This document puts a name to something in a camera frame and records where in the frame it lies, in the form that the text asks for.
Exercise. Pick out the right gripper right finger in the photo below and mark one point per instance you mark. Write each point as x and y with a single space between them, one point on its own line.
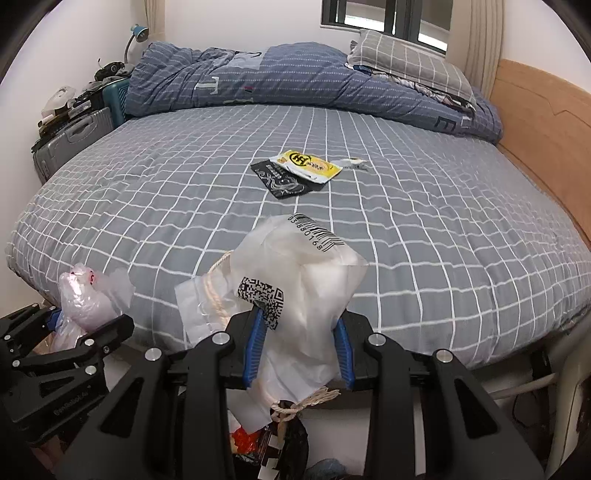
466 435

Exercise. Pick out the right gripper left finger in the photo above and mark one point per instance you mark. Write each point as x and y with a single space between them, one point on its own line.
167 418

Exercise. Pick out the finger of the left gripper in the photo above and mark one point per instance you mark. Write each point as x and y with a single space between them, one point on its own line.
54 319
104 334

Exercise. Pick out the pink white plastic bag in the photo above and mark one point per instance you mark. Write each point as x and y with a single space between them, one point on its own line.
88 300

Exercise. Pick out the translucent bag with barcode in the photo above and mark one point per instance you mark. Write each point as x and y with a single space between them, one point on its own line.
301 276

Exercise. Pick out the black snack wrapper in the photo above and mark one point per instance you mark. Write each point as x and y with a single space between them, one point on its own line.
278 181

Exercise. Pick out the yellow snack wrapper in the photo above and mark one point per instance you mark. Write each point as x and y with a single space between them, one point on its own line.
307 167

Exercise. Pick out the red plastic bag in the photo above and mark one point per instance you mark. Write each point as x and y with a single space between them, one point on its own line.
243 443

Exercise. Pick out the black lined trash bin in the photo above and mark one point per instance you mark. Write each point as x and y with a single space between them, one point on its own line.
282 454

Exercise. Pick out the grey suitcase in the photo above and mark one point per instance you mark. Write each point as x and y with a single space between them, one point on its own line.
51 154

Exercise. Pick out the grey checkered bed sheet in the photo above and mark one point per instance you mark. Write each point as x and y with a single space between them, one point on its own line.
464 251

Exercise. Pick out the clutter pile on suitcase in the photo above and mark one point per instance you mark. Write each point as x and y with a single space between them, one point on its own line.
66 104

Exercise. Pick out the teal plastic crate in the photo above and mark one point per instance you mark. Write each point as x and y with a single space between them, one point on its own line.
114 97

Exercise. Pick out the blue striped quilt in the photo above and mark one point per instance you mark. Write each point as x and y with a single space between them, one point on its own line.
169 78

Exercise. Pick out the small torn wrapper piece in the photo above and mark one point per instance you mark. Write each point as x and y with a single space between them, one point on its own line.
351 163

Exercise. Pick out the blue desk lamp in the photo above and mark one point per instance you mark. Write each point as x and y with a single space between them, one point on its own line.
139 34

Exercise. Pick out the wooden headboard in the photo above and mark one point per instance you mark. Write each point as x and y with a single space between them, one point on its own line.
547 124

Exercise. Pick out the grey checkered pillow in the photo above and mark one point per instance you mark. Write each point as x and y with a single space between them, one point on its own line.
401 59

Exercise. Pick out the beige curtain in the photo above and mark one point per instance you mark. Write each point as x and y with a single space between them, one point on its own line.
475 41

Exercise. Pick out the dark framed window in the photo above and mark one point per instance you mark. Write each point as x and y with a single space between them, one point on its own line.
423 22

